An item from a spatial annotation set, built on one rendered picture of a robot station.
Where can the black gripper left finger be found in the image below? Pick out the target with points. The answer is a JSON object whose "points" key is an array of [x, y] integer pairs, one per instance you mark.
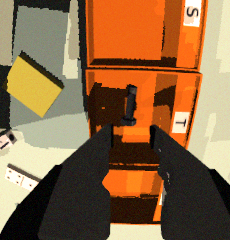
{"points": [[70, 202]]}

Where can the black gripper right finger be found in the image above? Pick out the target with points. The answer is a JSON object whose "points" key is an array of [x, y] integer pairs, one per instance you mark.
{"points": [[197, 198]]}

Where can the orange rack of bins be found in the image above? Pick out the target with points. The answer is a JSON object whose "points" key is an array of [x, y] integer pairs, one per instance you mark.
{"points": [[129, 36]]}

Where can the cream domino tile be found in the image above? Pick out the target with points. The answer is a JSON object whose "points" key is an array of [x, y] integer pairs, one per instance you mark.
{"points": [[21, 178]]}

